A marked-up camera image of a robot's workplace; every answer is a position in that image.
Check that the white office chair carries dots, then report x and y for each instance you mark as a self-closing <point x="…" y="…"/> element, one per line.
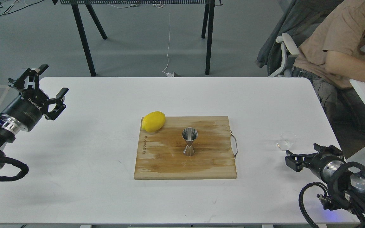
<point x="289" y="52"/>

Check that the yellow lemon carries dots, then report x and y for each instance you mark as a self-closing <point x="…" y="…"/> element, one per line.
<point x="153" y="121"/>

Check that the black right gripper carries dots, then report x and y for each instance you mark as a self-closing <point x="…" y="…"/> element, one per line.
<point x="321" y="164"/>

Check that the small clear glass cup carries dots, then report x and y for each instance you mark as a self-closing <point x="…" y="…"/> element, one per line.
<point x="286" y="141"/>

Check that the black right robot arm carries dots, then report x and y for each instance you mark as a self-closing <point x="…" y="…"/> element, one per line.
<point x="343" y="183"/>

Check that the wooden cutting board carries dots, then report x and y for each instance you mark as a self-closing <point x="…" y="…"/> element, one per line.
<point x="160" y="154"/>

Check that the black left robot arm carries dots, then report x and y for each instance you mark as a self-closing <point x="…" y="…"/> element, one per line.
<point x="12" y="169"/>

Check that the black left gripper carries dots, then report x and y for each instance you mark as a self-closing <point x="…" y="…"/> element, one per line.
<point x="31" y="102"/>

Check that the person in brown shirt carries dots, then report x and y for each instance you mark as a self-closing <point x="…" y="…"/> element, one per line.
<point x="332" y="56"/>

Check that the steel double jigger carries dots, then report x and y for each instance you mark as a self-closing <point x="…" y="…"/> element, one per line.
<point x="189" y="135"/>

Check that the grey jacket on chair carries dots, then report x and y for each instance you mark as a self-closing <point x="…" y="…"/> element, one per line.
<point x="299" y="20"/>

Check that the black metal table frame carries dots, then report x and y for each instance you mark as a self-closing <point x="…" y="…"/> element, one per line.
<point x="120" y="29"/>

